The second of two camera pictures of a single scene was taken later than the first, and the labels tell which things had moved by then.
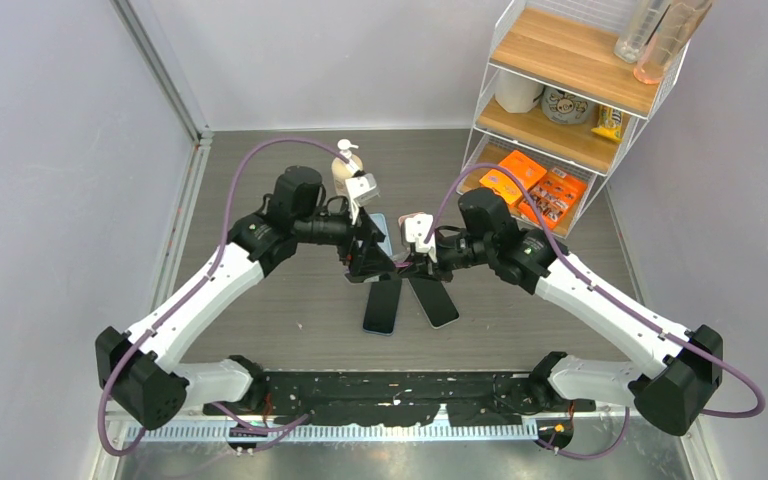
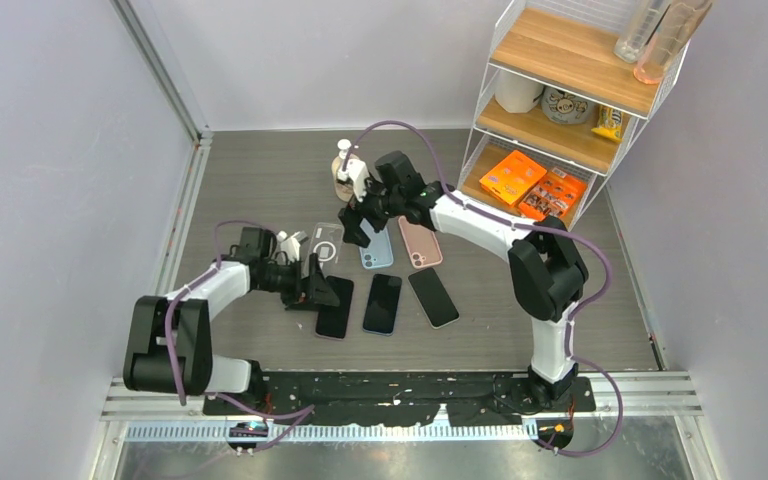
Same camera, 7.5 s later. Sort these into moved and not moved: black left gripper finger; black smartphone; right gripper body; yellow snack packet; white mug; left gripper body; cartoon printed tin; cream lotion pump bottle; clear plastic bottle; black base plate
Moved: right gripper body; left gripper body; black left gripper finger
Not moved: cream lotion pump bottle; clear plastic bottle; black base plate; cartoon printed tin; yellow snack packet; black smartphone; white mug
